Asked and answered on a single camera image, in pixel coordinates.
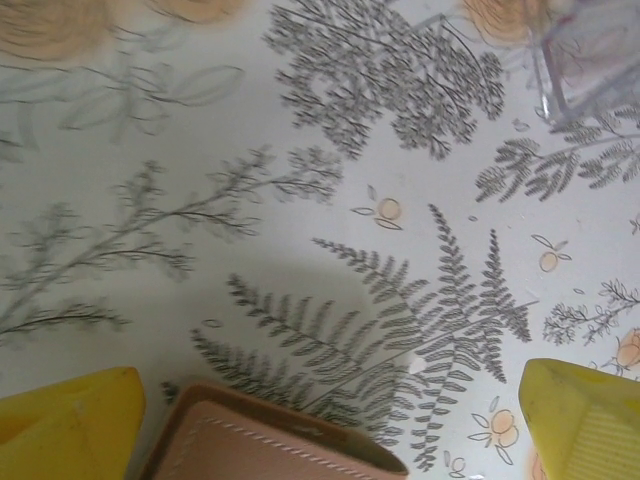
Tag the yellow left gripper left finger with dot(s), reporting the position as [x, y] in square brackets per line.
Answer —
[65, 430]

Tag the red card box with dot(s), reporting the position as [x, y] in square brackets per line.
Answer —
[590, 60]

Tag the tan leather card holder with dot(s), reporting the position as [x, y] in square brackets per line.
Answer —
[250, 440]

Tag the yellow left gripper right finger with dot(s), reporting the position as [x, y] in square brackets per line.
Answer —
[585, 425]

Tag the floral tablecloth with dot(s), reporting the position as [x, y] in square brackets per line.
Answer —
[200, 150]

